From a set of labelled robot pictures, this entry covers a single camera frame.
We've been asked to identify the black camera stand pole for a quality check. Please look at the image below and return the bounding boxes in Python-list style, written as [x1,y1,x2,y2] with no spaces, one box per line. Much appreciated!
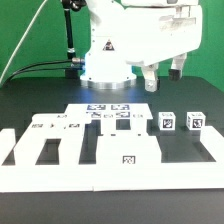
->
[59,0,88,80]

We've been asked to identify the white chair back frame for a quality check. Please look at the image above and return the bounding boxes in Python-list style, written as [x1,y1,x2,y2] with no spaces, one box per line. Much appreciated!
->
[14,113,90,166]

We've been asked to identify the white chair seat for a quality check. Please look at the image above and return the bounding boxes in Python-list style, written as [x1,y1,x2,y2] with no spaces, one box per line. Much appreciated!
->
[96,135,161,165]

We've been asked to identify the grey white cable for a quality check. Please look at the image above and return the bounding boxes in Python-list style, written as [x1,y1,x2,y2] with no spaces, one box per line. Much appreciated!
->
[0,0,50,88]

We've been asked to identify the left white tagged cube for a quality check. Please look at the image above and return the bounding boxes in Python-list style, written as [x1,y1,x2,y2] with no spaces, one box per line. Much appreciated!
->
[158,112,176,130]

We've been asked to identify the white tag base sheet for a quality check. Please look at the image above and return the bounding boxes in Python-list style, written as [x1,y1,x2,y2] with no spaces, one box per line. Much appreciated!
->
[65,103,153,120]

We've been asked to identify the black cables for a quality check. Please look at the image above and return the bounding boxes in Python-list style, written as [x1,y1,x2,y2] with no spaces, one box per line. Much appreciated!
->
[4,58,85,85]

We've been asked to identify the white U-shaped obstacle frame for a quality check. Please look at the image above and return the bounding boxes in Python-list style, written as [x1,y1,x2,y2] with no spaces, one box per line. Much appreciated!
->
[0,126,224,192]

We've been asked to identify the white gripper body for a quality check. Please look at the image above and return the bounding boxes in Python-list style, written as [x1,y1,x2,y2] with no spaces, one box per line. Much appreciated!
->
[120,5,202,67]

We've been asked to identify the white tagged cube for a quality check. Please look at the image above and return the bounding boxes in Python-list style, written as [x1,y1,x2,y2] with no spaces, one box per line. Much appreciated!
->
[186,112,206,130]
[158,112,176,130]

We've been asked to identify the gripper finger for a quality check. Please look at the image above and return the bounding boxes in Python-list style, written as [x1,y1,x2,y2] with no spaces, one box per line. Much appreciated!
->
[141,64,159,92]
[168,53,187,81]

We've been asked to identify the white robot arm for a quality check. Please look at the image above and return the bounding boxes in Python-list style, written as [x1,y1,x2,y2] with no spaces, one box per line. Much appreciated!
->
[81,0,203,92]

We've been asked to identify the right white tagged cube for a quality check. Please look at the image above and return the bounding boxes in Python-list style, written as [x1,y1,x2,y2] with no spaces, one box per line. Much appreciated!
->
[186,112,206,130]

